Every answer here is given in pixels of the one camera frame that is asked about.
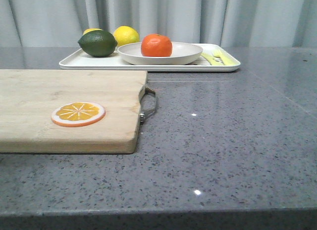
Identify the yellow plastic fork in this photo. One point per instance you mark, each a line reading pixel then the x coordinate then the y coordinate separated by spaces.
pixel 225 59

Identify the yellow lemon behind lime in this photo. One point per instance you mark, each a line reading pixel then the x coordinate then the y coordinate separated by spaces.
pixel 91 29

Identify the orange slice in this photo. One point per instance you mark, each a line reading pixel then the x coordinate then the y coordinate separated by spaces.
pixel 78 114

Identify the orange mandarin fruit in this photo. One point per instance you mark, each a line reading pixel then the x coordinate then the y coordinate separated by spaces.
pixel 156 45

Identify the wooden cutting board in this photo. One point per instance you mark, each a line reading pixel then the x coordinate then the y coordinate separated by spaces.
pixel 29 97

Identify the white rectangular tray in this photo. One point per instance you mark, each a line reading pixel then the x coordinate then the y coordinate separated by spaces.
pixel 205 63

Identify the grey curtain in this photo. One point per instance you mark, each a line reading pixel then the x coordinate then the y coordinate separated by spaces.
pixel 228 23

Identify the green lime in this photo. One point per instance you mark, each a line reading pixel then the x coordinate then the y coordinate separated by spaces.
pixel 98 43

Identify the white round plate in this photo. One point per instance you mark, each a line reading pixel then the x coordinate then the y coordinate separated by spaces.
pixel 180 54

